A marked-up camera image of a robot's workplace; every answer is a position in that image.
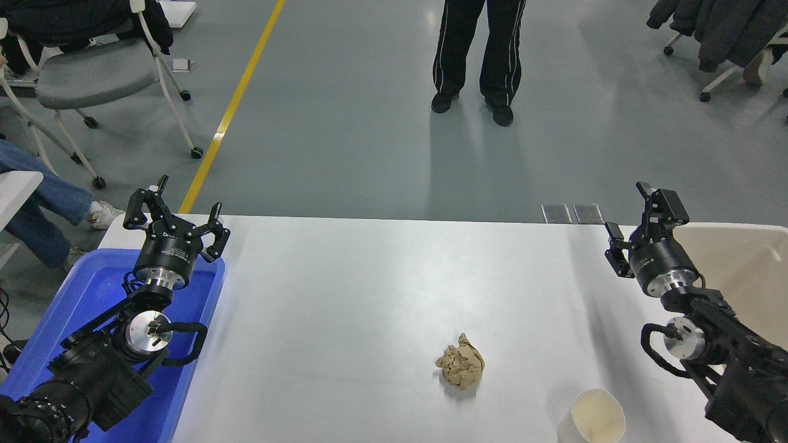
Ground large pale plastic bin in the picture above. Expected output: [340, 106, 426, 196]
[672, 221, 788, 353]

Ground seated person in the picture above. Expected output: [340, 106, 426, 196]
[0, 140, 126, 273]

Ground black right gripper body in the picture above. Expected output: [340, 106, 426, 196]
[628, 236, 699, 289]

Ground crumpled tan paper ball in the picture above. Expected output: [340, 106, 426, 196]
[436, 333, 485, 391]

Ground grey white rolling chair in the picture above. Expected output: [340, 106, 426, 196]
[0, 0, 204, 190]

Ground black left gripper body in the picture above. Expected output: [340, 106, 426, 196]
[134, 215, 204, 279]

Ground standing person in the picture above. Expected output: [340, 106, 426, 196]
[431, 0, 528, 127]

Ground white flat board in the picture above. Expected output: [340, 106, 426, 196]
[159, 0, 198, 29]

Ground blue plastic tray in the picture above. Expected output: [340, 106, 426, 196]
[0, 248, 226, 443]

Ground black jacket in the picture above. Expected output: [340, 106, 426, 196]
[0, 0, 175, 76]

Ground small white table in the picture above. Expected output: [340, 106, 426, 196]
[0, 171, 44, 232]

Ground beige bag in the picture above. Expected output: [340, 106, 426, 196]
[742, 48, 774, 86]

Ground thin black cable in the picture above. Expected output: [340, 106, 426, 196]
[0, 287, 12, 371]

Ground dark grey coats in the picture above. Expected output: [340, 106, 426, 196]
[646, 0, 788, 73]

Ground white paper cup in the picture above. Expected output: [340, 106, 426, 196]
[557, 389, 627, 443]

